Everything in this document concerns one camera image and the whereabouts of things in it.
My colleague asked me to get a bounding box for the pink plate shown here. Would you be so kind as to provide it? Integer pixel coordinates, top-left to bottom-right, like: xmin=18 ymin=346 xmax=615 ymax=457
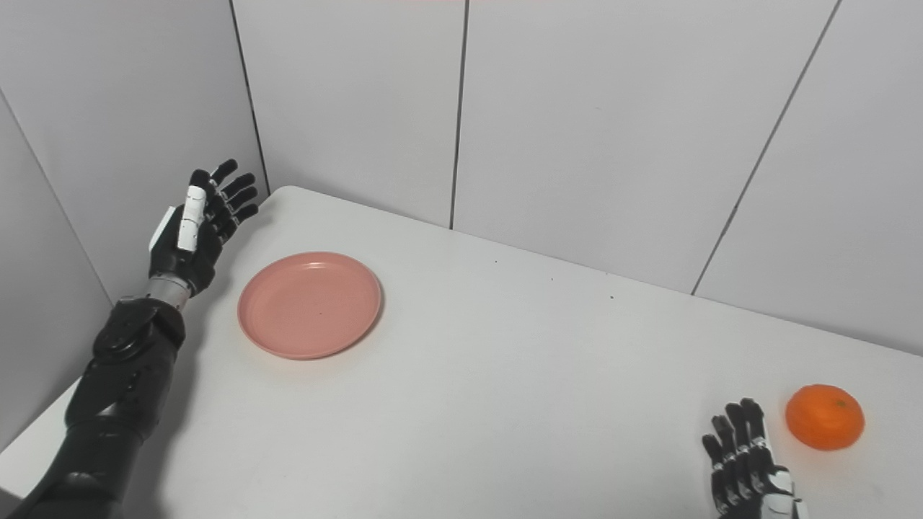
xmin=237 ymin=252 xmax=383 ymax=360

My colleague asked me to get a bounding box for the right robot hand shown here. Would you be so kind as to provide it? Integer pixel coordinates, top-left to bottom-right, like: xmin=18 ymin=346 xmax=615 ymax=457
xmin=702 ymin=398 xmax=808 ymax=519

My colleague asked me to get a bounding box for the orange fruit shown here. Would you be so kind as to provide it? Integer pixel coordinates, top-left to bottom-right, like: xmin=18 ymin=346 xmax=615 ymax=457
xmin=785 ymin=384 xmax=865 ymax=452

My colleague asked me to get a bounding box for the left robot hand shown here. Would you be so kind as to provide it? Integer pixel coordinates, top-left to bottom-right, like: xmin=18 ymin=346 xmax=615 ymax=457
xmin=148 ymin=159 xmax=259 ymax=298

